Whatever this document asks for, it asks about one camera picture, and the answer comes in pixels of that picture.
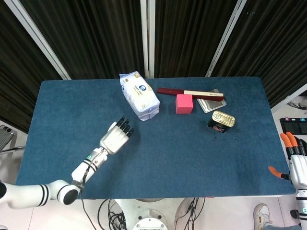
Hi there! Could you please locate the dark red flat box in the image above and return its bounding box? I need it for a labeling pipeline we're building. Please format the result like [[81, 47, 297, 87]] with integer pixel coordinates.
[[157, 88, 225, 101]]

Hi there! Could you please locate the blue jeans leg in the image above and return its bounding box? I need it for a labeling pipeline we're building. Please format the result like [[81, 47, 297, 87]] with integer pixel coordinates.
[[262, 222, 302, 230]]

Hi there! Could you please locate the white tissue pack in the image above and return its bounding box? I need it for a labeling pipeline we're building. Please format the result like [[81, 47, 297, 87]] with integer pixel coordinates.
[[119, 70, 161, 122]]

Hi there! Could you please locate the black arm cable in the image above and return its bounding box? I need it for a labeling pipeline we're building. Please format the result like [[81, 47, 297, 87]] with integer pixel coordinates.
[[80, 153, 99, 230]]

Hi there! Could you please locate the black curtain panel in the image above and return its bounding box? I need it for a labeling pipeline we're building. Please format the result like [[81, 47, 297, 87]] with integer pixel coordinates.
[[19, 0, 148, 80], [153, 0, 239, 79], [212, 0, 307, 108], [0, 0, 65, 134]]

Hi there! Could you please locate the white frame post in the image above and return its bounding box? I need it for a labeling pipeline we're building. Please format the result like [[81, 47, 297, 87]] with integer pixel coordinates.
[[3, 0, 71, 81], [205, 0, 250, 78], [271, 83, 307, 113], [140, 0, 156, 79]]

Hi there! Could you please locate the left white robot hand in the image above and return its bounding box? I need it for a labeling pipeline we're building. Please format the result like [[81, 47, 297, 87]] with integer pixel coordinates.
[[99, 115, 135, 154]]

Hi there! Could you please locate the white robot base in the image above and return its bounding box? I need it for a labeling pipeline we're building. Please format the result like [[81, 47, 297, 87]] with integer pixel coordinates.
[[114, 197, 204, 230]]

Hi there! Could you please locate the white sneaker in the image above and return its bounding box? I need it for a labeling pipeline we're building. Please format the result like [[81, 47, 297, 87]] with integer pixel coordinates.
[[253, 203, 274, 230]]

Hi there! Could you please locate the black device box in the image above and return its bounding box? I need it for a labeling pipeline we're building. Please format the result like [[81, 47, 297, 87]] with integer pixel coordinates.
[[279, 116, 307, 135]]

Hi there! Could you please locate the blue table cloth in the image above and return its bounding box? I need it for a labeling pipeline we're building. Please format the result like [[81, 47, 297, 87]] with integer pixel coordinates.
[[15, 76, 296, 200]]

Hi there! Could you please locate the black luncheon meat can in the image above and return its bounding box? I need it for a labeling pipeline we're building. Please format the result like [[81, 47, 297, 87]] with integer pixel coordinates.
[[207, 110, 236, 135]]

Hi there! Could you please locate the right orange-tipped robot hand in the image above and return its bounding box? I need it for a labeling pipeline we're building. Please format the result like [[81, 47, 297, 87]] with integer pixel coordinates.
[[268, 131, 307, 190]]

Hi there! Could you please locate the black cable bundle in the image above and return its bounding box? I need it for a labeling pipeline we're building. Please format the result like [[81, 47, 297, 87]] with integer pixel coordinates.
[[98, 198, 127, 230], [176, 197, 206, 230]]

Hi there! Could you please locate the red cube block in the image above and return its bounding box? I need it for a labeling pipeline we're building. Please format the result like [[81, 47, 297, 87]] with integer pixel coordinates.
[[175, 93, 194, 115]]

